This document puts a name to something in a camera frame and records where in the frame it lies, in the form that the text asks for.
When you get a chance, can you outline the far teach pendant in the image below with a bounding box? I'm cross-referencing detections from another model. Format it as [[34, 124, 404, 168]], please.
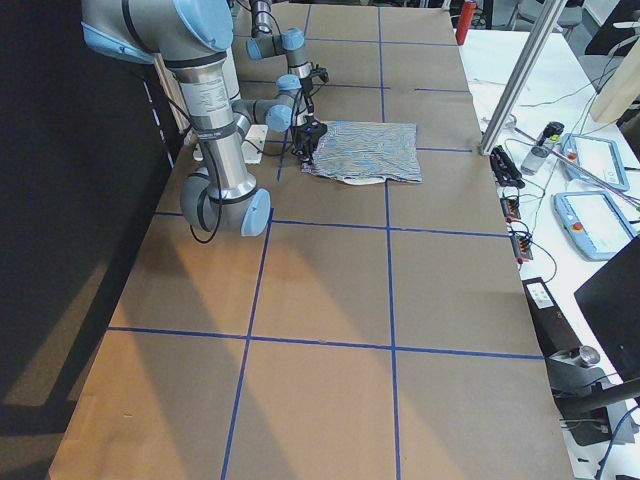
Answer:
[[561, 134, 629, 191]]

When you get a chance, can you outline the orange terminal block near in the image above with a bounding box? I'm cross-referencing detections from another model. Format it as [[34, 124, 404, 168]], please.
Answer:
[[507, 219, 533, 269]]

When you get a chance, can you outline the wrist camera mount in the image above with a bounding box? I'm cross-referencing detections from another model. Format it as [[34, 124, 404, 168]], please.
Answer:
[[295, 120, 328, 150], [310, 64, 329, 84]]

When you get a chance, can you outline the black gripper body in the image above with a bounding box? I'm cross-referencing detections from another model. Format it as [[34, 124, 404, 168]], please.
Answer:
[[303, 92, 314, 114], [292, 128, 315, 156]]

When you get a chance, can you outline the black monitor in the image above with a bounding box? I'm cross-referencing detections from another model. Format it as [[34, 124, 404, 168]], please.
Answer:
[[574, 238, 639, 380]]

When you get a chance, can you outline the metal rod tool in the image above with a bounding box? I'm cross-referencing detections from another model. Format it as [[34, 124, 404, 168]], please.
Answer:
[[515, 128, 639, 210]]

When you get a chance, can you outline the clear water bottle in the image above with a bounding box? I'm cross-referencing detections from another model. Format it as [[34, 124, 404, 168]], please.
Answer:
[[522, 121, 565, 175]]

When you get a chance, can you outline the orange terminal block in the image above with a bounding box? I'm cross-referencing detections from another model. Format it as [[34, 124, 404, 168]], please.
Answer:
[[499, 196, 521, 223], [507, 219, 533, 269]]

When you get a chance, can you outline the near teach pendant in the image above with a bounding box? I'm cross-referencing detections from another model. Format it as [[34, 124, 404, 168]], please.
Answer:
[[553, 190, 637, 261]]

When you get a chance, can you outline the white pedestal column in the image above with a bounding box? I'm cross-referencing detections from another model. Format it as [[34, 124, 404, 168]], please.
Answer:
[[192, 49, 269, 165]]

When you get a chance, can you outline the black power box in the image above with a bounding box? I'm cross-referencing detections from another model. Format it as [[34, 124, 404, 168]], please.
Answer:
[[522, 277, 582, 357]]

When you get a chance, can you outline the orange terminal block far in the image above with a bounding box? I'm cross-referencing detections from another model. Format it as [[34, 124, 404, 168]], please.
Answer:
[[499, 196, 521, 223]]

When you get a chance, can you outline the teach pendant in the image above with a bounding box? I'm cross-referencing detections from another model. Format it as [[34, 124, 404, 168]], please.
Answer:
[[553, 190, 637, 261], [561, 134, 629, 191]]

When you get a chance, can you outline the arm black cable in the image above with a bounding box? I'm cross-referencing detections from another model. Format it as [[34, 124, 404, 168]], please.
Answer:
[[187, 84, 306, 246]]

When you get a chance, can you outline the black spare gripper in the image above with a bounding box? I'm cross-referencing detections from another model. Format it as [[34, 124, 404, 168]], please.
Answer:
[[489, 145, 525, 189]]

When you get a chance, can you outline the wooden post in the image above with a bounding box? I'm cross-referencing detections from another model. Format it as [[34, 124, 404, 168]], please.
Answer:
[[593, 0, 640, 125]]

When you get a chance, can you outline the red cylinder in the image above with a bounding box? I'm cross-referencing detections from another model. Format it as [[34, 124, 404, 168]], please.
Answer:
[[455, 0, 477, 46]]

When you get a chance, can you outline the aluminium frame post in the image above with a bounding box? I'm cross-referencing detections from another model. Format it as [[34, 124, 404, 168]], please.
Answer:
[[479, 0, 566, 156]]

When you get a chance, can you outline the striped polo shirt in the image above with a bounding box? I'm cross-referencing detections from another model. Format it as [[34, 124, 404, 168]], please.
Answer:
[[301, 120, 422, 185]]

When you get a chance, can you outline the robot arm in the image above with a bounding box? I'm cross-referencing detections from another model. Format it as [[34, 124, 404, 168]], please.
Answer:
[[82, 0, 328, 236], [246, 0, 315, 114]]

